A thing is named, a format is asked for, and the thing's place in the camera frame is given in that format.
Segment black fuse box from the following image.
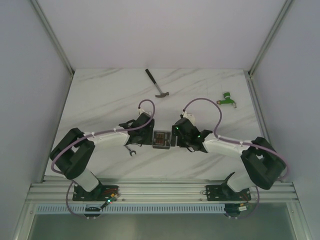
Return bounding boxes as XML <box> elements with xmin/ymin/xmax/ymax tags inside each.
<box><xmin>151</xmin><ymin>130</ymin><xmax>172</xmax><ymax>150</ymax></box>

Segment black handled claw hammer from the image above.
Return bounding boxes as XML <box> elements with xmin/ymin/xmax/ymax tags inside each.
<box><xmin>145</xmin><ymin>69</ymin><xmax>170</xmax><ymax>98</ymax></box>

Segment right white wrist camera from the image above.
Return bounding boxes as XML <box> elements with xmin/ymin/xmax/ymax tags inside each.
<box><xmin>180</xmin><ymin>111</ymin><xmax>196</xmax><ymax>126</ymax></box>

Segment green red plastic connector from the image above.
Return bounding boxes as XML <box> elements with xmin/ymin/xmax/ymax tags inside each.
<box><xmin>216</xmin><ymin>92</ymin><xmax>237</xmax><ymax>109</ymax></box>

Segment left aluminium corner post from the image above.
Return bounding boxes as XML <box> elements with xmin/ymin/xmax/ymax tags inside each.
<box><xmin>29</xmin><ymin>0</ymin><xmax>75</xmax><ymax>77</ymax></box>

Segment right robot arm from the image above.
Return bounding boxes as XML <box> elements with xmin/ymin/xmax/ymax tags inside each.
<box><xmin>172</xmin><ymin>117</ymin><xmax>287</xmax><ymax>200</ymax></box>

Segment aluminium front rail frame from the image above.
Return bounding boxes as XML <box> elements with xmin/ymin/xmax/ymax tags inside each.
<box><xmin>25</xmin><ymin>176</ymin><xmax>299</xmax><ymax>204</ymax></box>

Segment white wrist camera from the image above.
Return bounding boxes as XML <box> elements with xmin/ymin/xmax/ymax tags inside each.
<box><xmin>180</xmin><ymin>111</ymin><xmax>196</xmax><ymax>126</ymax></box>
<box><xmin>138</xmin><ymin>107</ymin><xmax>152</xmax><ymax>117</ymax></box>

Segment silver combination wrench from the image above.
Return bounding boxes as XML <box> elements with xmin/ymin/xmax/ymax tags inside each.
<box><xmin>125</xmin><ymin>145</ymin><xmax>137</xmax><ymax>157</ymax></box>

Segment aluminium corner post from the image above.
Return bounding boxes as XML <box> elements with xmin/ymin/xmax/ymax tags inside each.
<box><xmin>29</xmin><ymin>0</ymin><xmax>75</xmax><ymax>77</ymax></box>
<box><xmin>248</xmin><ymin>0</ymin><xmax>295</xmax><ymax>78</ymax></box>

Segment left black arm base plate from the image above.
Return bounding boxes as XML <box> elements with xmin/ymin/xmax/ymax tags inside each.
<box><xmin>72</xmin><ymin>185</ymin><xmax>119</xmax><ymax>202</ymax></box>

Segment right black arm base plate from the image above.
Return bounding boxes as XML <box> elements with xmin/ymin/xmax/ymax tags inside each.
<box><xmin>204</xmin><ymin>185</ymin><xmax>252</xmax><ymax>202</ymax></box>

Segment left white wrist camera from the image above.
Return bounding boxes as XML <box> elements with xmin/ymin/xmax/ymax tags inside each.
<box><xmin>138</xmin><ymin>107</ymin><xmax>152</xmax><ymax>117</ymax></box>

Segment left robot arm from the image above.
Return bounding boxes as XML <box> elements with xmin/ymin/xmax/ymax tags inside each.
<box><xmin>50</xmin><ymin>112</ymin><xmax>155</xmax><ymax>201</ymax></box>

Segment slotted grey cable duct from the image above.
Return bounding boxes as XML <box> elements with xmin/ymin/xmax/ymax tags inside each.
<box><xmin>35</xmin><ymin>203</ymin><xmax>226</xmax><ymax>215</ymax></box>

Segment right aluminium corner post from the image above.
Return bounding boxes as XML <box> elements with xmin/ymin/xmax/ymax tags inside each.
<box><xmin>248</xmin><ymin>0</ymin><xmax>295</xmax><ymax>78</ymax></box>

